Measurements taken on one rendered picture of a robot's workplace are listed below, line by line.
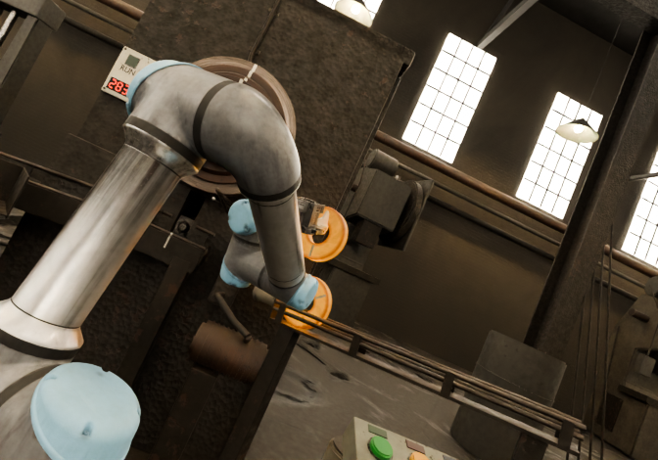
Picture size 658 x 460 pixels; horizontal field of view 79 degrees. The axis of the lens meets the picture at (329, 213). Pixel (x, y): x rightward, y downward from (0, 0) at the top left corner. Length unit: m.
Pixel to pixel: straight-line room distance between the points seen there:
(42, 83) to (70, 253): 8.30
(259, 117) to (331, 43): 1.19
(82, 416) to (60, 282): 0.16
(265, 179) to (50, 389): 0.33
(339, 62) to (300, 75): 0.17
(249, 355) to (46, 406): 0.79
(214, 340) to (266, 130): 0.83
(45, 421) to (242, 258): 0.47
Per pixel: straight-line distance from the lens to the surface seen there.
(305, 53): 1.67
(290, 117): 1.41
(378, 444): 0.75
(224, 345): 1.25
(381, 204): 5.63
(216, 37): 1.69
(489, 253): 8.62
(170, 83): 0.59
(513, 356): 3.40
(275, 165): 0.54
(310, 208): 0.99
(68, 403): 0.52
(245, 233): 0.83
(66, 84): 8.68
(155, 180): 0.58
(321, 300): 1.18
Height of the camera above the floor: 0.85
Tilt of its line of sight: 6 degrees up
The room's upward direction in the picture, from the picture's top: 25 degrees clockwise
